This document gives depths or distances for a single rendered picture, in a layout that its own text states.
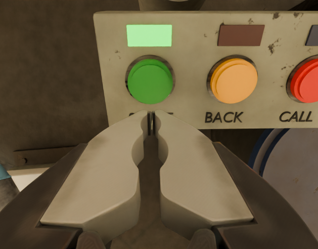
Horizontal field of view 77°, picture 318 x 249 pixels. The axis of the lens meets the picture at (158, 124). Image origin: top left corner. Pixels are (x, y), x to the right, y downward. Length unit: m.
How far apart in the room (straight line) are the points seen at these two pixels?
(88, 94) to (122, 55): 0.65
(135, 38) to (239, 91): 0.10
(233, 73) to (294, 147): 0.30
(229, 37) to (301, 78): 0.08
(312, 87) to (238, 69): 0.07
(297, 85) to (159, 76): 0.13
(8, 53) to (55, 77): 0.19
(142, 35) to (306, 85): 0.15
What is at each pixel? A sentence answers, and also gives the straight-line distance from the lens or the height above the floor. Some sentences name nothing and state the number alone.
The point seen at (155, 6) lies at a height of 0.48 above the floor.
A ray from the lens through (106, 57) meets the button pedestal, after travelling 0.19.
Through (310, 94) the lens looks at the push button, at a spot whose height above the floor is 0.61.
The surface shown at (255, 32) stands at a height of 0.62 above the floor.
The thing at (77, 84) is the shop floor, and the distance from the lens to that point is 0.84.
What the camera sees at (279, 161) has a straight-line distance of 0.45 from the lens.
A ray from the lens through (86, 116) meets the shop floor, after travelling 0.84.
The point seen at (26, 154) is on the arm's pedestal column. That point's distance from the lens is 0.96.
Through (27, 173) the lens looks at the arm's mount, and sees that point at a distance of 0.80.
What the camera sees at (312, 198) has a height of 0.43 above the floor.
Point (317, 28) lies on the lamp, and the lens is 0.22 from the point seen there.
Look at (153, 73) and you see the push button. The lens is 0.17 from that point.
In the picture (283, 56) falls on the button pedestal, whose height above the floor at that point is 0.61.
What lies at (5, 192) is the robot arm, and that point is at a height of 0.36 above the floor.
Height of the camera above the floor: 0.79
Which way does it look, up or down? 79 degrees down
